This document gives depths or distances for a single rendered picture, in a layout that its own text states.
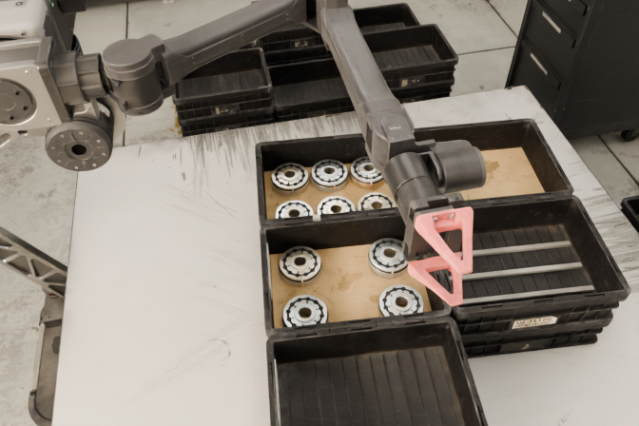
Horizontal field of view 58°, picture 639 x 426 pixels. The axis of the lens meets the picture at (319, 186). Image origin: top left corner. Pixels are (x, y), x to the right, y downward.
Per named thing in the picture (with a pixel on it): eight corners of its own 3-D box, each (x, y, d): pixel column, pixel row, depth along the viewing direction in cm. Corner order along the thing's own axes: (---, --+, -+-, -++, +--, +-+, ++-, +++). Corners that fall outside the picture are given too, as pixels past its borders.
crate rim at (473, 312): (452, 320, 125) (454, 314, 123) (419, 215, 145) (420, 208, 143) (630, 300, 127) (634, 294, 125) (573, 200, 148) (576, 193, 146)
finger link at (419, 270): (480, 309, 70) (451, 249, 76) (493, 274, 65) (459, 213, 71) (427, 320, 69) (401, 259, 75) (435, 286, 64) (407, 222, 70)
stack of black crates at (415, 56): (364, 152, 272) (369, 72, 239) (349, 112, 292) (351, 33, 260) (445, 139, 277) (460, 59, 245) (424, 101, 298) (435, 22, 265)
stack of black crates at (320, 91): (280, 165, 267) (274, 107, 242) (270, 124, 287) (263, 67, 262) (363, 151, 272) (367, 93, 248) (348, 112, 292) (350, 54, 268)
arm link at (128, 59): (306, 9, 119) (304, -38, 112) (352, 35, 112) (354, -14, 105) (108, 101, 99) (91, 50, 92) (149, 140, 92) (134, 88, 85)
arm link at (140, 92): (101, 83, 100) (91, 56, 96) (161, 74, 101) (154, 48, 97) (98, 115, 94) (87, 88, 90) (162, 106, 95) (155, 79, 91)
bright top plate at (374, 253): (371, 273, 139) (371, 271, 139) (367, 240, 146) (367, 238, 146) (413, 271, 140) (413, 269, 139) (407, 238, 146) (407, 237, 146)
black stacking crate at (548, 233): (446, 341, 132) (454, 315, 123) (416, 239, 152) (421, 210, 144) (613, 322, 134) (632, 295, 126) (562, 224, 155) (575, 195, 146)
